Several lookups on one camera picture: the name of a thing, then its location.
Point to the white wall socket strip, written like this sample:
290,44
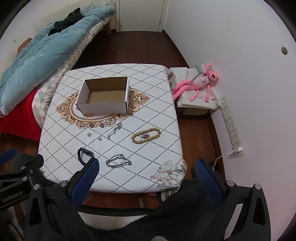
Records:
231,125

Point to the white charger plug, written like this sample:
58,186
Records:
239,149

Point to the pink plush toy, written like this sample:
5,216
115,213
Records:
203,81

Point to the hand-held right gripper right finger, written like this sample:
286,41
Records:
205,176

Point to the red cloth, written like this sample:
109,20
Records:
20,120

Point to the white door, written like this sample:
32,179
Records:
138,14

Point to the wooden bed frame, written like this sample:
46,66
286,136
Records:
108,27

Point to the dark fleece pants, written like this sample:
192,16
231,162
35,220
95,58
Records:
180,208

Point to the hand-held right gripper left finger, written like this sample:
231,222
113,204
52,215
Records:
85,178

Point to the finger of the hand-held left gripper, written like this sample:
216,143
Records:
29,167
7,157

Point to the cream blanket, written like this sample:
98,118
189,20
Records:
60,9

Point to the light blue quilt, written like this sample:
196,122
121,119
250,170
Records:
46,51

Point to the black garment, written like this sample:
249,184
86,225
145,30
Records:
64,23

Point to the brown pillow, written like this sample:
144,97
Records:
24,44

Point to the cardboard box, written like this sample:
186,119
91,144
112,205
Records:
101,109

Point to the round wall hole cover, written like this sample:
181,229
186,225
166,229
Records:
284,50

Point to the white diamond-pattern tablecloth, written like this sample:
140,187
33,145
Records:
148,111

